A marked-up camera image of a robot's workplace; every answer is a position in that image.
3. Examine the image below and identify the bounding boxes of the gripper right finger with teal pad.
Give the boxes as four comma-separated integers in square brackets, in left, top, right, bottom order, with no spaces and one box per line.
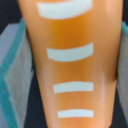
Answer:
[117,22,128,128]

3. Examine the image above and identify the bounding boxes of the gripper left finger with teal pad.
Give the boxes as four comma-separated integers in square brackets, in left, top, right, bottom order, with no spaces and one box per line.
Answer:
[0,20,33,128]

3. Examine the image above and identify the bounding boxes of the orange toy bread loaf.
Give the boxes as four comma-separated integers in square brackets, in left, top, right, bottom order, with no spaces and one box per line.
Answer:
[18,0,123,128]

